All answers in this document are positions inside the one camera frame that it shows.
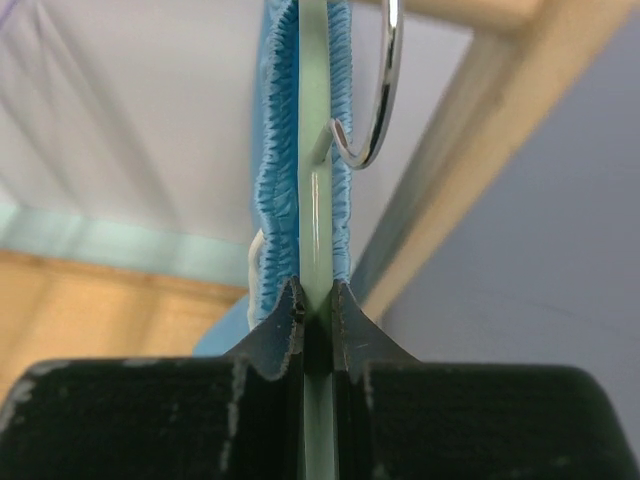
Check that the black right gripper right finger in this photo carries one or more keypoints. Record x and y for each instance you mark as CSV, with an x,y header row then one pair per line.
x,y
401,418

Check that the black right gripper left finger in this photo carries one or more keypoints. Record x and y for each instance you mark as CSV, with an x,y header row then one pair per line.
x,y
233,416

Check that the light blue shorts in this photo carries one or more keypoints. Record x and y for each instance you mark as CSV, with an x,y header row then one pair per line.
x,y
274,163

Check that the sage green hanger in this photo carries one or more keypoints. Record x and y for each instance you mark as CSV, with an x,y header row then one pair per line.
x,y
319,136

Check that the wooden clothes rack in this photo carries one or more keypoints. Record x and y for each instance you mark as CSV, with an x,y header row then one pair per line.
x,y
500,220

